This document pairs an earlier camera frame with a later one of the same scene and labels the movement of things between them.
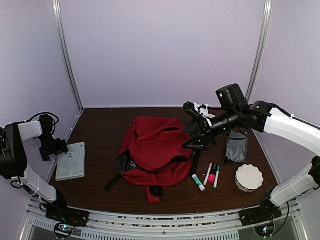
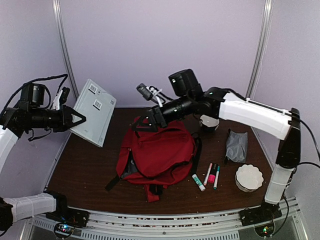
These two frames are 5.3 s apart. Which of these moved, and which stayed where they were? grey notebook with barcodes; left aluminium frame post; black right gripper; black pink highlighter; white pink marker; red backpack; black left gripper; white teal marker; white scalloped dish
Moved: black left gripper; grey notebook with barcodes; black right gripper
Stayed: red backpack; left aluminium frame post; white teal marker; white scalloped dish; white pink marker; black pink highlighter
